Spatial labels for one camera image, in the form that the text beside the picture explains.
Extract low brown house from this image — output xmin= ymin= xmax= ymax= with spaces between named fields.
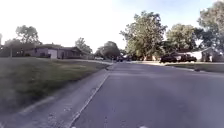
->
xmin=24 ymin=43 xmax=85 ymax=61

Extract round dark tree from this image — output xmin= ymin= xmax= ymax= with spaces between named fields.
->
xmin=94 ymin=40 xmax=121 ymax=61

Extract dark vehicle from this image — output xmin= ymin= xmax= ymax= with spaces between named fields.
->
xmin=158 ymin=52 xmax=198 ymax=65

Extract broad green tree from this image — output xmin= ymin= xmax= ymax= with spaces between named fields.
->
xmin=165 ymin=23 xmax=199 ymax=53

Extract tall tree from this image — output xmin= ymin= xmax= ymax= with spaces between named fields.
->
xmin=196 ymin=0 xmax=224 ymax=54

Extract concrete kerb strip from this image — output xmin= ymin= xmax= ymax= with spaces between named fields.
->
xmin=0 ymin=64 xmax=115 ymax=128

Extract grey asphalt road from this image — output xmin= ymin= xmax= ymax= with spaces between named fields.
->
xmin=69 ymin=61 xmax=224 ymax=128

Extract white car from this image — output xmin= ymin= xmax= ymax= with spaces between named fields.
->
xmin=94 ymin=56 xmax=105 ymax=62

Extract grass lawn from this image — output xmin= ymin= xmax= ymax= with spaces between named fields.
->
xmin=0 ymin=56 xmax=110 ymax=115

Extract trees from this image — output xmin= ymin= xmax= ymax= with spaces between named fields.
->
xmin=0 ymin=24 xmax=43 ymax=58

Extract large green tree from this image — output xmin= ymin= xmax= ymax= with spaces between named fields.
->
xmin=119 ymin=10 xmax=168 ymax=62

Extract small tree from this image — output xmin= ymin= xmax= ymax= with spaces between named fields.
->
xmin=74 ymin=36 xmax=93 ymax=55

